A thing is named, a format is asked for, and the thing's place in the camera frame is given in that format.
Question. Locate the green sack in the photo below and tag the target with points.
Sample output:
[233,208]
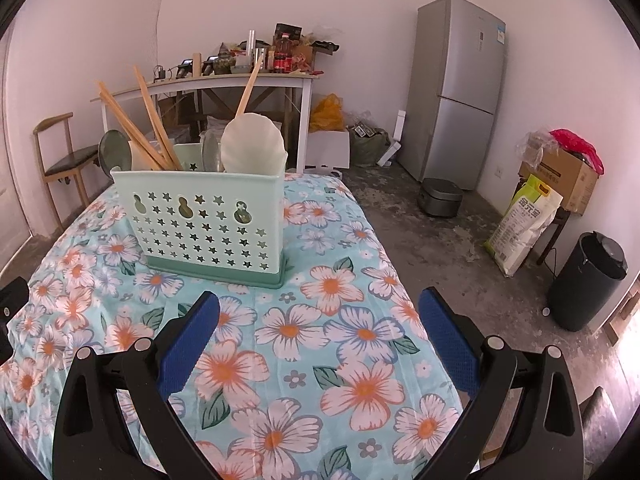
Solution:
[370,147]

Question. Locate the green star-cutout utensil holder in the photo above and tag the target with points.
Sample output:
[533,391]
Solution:
[200,272]

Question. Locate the clear plastic bag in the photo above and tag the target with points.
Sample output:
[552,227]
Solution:
[535,145]

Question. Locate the yellow and white rice bag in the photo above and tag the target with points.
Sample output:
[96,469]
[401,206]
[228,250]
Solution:
[522,230]

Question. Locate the black device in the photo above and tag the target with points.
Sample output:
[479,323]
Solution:
[184,67]

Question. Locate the wooden chair with dark seat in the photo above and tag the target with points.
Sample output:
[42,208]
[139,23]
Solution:
[70,157]

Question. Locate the black trash can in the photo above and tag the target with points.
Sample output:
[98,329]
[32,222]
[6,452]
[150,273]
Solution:
[585,285]

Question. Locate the brown cardboard box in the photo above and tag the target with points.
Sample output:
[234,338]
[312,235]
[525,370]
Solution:
[565,180]

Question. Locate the red plastic bag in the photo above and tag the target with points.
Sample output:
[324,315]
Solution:
[575,142]

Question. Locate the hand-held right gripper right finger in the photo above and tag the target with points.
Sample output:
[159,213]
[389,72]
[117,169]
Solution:
[447,340]

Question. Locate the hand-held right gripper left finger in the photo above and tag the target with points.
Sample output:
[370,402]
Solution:
[190,340]

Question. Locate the small cardboard box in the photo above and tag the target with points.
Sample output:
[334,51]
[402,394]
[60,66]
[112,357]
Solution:
[306,57]

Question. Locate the dark wooden stool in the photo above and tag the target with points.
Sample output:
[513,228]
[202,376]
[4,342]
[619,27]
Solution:
[557,220]

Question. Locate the green packet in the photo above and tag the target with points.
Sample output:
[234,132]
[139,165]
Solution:
[226,60]

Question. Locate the black box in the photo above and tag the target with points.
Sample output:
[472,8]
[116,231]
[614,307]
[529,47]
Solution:
[288,31]

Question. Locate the silver refrigerator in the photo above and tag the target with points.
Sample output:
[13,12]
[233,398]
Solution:
[450,85]

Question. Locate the white board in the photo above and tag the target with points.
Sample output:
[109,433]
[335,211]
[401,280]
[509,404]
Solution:
[400,130]

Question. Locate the wooden block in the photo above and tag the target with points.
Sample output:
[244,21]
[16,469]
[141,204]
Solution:
[197,65]

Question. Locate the black charger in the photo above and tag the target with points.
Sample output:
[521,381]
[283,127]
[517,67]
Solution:
[160,72]

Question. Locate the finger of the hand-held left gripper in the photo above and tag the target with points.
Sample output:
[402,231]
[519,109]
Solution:
[12,297]
[5,345]

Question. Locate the metal spoon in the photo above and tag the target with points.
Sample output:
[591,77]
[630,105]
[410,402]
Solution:
[210,152]
[112,152]

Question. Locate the wooden chopstick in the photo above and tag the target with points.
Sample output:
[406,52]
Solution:
[125,130]
[146,102]
[169,149]
[250,85]
[127,120]

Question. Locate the dark soda bottle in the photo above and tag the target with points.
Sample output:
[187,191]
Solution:
[283,57]

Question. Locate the yellow plastic bag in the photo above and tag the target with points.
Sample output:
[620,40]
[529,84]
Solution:
[327,115]

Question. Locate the white cardboard box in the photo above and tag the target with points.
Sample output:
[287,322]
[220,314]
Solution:
[327,150]

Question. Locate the metal cup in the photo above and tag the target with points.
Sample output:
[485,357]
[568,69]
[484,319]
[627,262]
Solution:
[258,57]

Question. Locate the floral blue blanket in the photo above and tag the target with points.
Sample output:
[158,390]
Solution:
[320,320]

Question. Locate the grey rice cooker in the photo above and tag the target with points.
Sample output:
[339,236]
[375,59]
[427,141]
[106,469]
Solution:
[440,197]

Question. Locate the flat cardboard piece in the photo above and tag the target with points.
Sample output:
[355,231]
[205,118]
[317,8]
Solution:
[625,310]

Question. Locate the white desk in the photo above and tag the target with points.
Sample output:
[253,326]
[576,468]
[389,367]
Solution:
[280,79]

